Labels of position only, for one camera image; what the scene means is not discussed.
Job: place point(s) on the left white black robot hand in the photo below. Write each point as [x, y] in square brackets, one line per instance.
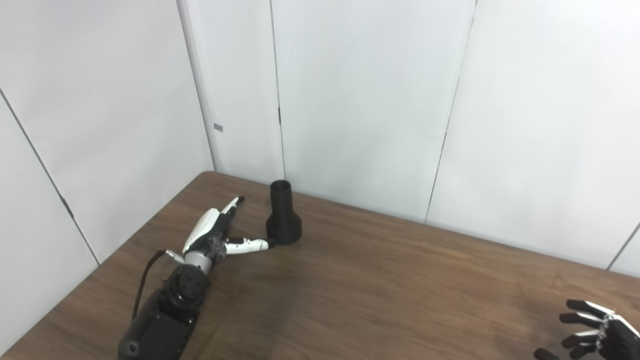
[205, 232]

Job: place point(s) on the black flared nozzle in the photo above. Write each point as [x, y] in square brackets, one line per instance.
[282, 220]

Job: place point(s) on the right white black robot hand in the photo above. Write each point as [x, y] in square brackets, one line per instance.
[617, 335]

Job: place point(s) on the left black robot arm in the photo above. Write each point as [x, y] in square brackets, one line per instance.
[165, 315]

